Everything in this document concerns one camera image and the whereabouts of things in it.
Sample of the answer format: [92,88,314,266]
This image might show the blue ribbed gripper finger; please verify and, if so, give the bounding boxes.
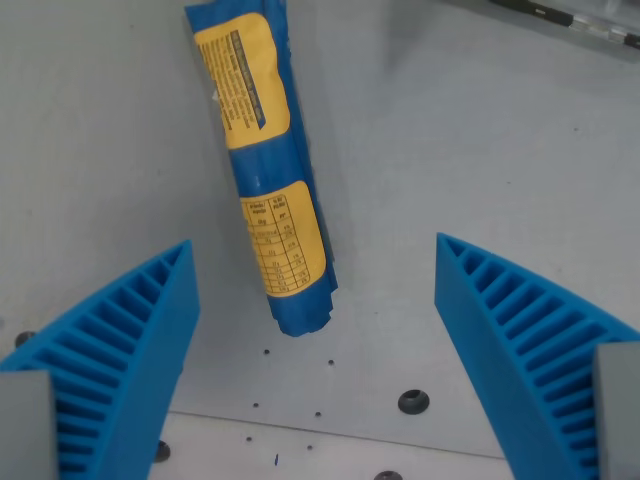
[0,239,202,480]
[432,231,640,480]

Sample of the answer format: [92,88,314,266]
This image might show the blue bag with yellow labels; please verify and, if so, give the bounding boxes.
[183,0,340,340]

